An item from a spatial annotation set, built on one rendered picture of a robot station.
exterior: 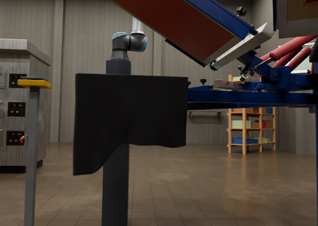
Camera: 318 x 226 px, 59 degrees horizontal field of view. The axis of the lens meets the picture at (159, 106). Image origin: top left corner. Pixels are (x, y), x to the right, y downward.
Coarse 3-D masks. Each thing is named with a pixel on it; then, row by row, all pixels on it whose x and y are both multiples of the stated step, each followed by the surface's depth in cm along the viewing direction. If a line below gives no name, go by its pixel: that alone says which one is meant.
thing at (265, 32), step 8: (264, 24) 119; (264, 32) 116; (272, 32) 117; (248, 40) 128; (256, 40) 124; (264, 40) 121; (232, 48) 151; (240, 48) 140; (248, 48) 135; (224, 56) 159; (232, 56) 153; (216, 64) 177; (224, 64) 170
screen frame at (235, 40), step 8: (112, 0) 171; (184, 0) 122; (208, 16) 122; (248, 32) 121; (168, 40) 176; (232, 40) 128; (240, 40) 124; (224, 48) 141; (192, 56) 177; (216, 56) 155
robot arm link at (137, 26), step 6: (132, 18) 221; (132, 24) 220; (138, 24) 218; (132, 30) 220; (138, 30) 218; (132, 36) 217; (138, 36) 216; (144, 36) 220; (132, 42) 215; (138, 42) 216; (144, 42) 217; (132, 48) 217; (138, 48) 218; (144, 48) 219
